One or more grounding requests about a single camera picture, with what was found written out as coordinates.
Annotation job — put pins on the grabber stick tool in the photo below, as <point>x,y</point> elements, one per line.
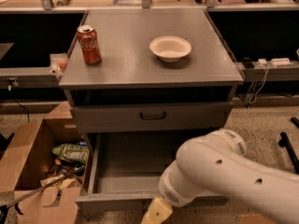
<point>15,203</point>

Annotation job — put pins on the clear plastic cup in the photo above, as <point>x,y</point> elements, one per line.
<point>56,62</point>

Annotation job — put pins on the black floor bar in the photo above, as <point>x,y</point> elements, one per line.
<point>285,142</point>

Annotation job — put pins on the green snack bag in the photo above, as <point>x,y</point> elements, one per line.
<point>72,153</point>

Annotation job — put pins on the grey drawer cabinet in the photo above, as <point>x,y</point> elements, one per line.
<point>130,74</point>

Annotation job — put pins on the brown cardboard box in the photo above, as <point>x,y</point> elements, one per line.
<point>28,159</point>

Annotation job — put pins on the white paper bowl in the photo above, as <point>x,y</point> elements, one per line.
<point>170,49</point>

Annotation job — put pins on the black adapter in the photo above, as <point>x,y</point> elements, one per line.
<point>247,62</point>

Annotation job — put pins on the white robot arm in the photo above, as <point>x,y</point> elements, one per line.
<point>216,162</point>

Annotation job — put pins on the red cola can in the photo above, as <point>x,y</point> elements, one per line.
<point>87,39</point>

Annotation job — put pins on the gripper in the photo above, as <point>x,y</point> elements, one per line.
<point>168,192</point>

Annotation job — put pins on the white power strip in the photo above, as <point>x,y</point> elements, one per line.
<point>281,62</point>

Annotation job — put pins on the grey drawer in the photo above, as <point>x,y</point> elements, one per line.
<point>150,117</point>
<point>127,168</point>

